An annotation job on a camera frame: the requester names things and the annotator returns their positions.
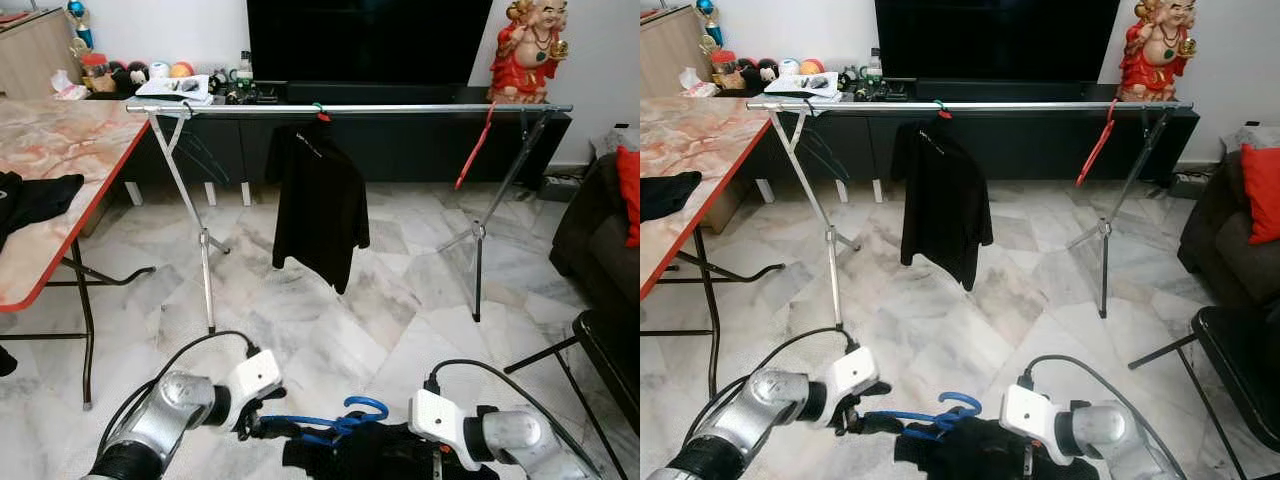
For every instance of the orange toy ball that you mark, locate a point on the orange toy ball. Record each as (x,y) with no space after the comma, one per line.
(183,69)
(813,67)

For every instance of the silver metal clothes rack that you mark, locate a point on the silver metal clothes rack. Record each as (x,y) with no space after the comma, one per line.
(1030,105)
(400,108)

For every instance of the clear bottle with green label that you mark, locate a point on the clear bottle with green label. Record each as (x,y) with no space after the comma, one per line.
(245,66)
(875,63)

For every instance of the light wooden cabinet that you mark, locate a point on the light wooden cabinet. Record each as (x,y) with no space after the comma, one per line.
(675,55)
(35,60)

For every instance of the black polo shirt round logo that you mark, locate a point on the black polo shirt round logo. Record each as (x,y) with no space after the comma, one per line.
(370,460)
(980,455)

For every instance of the white blue toy ball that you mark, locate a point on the white blue toy ball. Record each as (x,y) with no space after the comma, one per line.
(790,68)
(160,71)

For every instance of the plain black garment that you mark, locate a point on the plain black garment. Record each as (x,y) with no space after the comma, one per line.
(35,200)
(665,195)

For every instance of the jar with red lid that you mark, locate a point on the jar with red lid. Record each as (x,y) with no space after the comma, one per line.
(725,70)
(96,72)

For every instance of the black television console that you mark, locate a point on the black television console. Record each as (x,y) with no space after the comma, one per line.
(1040,145)
(420,145)

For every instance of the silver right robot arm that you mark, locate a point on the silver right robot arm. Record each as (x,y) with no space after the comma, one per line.
(530,435)
(1120,430)

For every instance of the red plastic hanger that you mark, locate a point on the red plastic hanger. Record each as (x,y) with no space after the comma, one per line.
(1097,150)
(475,155)

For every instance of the red laughing buddha statue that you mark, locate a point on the red laughing buddha statue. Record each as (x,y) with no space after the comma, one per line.
(520,65)
(1150,65)

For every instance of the gold blue trophy ornament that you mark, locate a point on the gold blue trophy ornament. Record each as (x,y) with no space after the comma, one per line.
(712,28)
(80,30)

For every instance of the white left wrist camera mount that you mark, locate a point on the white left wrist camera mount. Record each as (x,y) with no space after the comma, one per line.
(255,378)
(852,375)

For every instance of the black round plush toy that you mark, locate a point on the black round plush toy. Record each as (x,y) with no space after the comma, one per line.
(750,72)
(119,75)

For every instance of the black shirt with FSL print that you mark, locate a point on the black shirt with FSL print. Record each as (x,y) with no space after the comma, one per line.
(945,210)
(320,210)

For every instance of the stack of white papers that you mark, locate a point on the stack of white papers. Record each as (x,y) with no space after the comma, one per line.
(800,86)
(175,88)

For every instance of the black soundbar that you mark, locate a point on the black soundbar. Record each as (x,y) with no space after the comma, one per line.
(1000,90)
(380,93)

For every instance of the red cushion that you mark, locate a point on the red cushion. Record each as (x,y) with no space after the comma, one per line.
(1262,195)
(628,195)

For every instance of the red hanger with green hook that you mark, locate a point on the red hanger with green hook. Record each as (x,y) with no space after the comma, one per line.
(322,116)
(945,114)

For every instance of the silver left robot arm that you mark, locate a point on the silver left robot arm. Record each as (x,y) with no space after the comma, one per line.
(170,410)
(760,405)

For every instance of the black flat screen television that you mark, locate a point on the black flat screen television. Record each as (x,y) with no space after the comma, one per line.
(1000,40)
(370,40)

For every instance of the blue plastic hanger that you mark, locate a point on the blue plastic hanger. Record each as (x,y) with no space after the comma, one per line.
(960,398)
(370,403)

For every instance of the pink tissue packet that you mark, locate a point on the pink tissue packet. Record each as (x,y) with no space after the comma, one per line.
(698,84)
(70,87)

